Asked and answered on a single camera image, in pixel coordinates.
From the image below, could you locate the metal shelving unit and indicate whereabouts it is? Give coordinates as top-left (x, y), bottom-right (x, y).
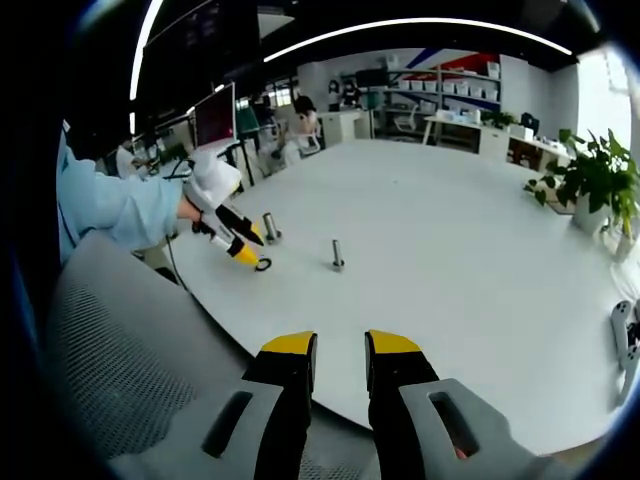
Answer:
top-left (339, 54), bottom-right (503, 141)

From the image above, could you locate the white desk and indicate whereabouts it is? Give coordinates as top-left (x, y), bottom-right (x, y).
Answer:
top-left (423, 112), bottom-right (511, 161)

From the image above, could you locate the low white cabinet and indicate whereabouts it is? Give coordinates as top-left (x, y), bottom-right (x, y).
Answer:
top-left (507, 124), bottom-right (576, 171)

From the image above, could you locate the thick steel threaded stud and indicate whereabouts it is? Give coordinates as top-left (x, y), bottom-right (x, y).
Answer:
top-left (262, 212), bottom-right (283, 245)

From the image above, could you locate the black monitor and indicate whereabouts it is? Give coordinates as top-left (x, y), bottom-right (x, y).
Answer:
top-left (355, 68), bottom-right (389, 87)

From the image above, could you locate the grey mesh chair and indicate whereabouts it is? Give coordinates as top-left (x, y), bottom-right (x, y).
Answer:
top-left (47, 232), bottom-right (381, 480)

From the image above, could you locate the white office chair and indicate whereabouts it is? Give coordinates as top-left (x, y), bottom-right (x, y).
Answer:
top-left (394, 103), bottom-right (420, 132)
top-left (294, 133), bottom-right (322, 157)

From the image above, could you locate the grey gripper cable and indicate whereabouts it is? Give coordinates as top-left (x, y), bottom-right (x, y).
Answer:
top-left (164, 232), bottom-right (191, 294)

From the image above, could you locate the row of white storage bins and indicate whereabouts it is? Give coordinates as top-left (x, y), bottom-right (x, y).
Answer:
top-left (397, 78), bottom-right (501, 100)

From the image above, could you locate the person's left hand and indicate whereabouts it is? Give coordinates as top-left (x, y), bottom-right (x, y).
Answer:
top-left (174, 194), bottom-right (206, 234)

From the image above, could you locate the white handheld controller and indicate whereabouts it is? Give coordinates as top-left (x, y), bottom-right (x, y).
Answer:
top-left (618, 347), bottom-right (640, 407)
top-left (609, 299), bottom-right (640, 371)

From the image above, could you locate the small potted plant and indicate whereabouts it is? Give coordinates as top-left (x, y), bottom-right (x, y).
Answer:
top-left (480, 110), bottom-right (519, 129)

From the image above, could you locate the silver laptop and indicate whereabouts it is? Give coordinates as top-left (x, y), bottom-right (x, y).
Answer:
top-left (189, 81), bottom-right (239, 151)

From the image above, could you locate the linear ceiling light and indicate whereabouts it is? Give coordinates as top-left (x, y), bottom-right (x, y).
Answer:
top-left (128, 0), bottom-right (169, 101)
top-left (263, 17), bottom-right (574, 64)

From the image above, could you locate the white plant pot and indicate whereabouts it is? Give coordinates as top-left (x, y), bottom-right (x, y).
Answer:
top-left (572, 192), bottom-right (612, 236)

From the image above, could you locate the large green plant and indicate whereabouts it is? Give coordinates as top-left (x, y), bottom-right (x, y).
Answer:
top-left (523, 128), bottom-right (640, 236)

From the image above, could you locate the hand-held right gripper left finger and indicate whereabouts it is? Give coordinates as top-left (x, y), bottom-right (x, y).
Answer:
top-left (107, 329), bottom-right (320, 480)

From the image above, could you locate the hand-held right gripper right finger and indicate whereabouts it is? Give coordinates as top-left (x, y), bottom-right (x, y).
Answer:
top-left (363, 328), bottom-right (566, 480)

